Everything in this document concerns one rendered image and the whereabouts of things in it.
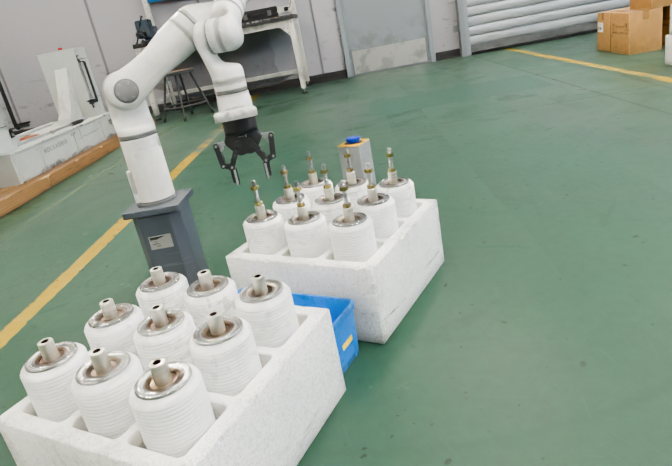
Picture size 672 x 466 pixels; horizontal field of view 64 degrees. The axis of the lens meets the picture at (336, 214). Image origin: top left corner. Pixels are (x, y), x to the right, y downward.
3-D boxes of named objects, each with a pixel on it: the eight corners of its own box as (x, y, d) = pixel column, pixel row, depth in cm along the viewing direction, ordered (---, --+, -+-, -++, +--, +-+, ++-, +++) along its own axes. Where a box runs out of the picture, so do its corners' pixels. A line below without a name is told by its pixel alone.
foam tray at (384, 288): (242, 321, 133) (224, 256, 127) (322, 252, 163) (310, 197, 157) (384, 345, 113) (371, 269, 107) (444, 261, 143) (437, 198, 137)
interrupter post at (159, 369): (151, 387, 71) (143, 366, 70) (163, 375, 73) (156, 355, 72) (164, 390, 70) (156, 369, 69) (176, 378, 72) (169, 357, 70)
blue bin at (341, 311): (224, 358, 119) (210, 311, 115) (253, 330, 128) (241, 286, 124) (342, 381, 104) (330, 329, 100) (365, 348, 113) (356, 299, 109)
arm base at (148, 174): (134, 209, 135) (113, 143, 129) (147, 197, 143) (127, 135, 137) (170, 203, 134) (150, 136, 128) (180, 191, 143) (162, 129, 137)
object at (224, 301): (197, 382, 100) (169, 298, 94) (228, 352, 108) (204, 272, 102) (237, 390, 96) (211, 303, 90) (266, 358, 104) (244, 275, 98)
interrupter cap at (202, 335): (183, 344, 80) (182, 340, 79) (215, 316, 86) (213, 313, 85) (223, 350, 76) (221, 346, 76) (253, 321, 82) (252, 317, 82)
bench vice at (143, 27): (148, 43, 543) (140, 18, 535) (164, 40, 542) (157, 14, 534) (133, 45, 505) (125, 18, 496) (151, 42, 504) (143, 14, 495)
